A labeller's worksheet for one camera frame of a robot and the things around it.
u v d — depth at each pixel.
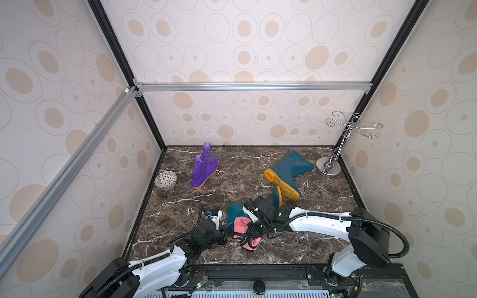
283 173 1.00
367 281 0.73
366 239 0.43
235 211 0.87
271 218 0.63
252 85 0.91
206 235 0.64
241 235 0.78
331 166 1.22
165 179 1.01
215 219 0.78
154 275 0.49
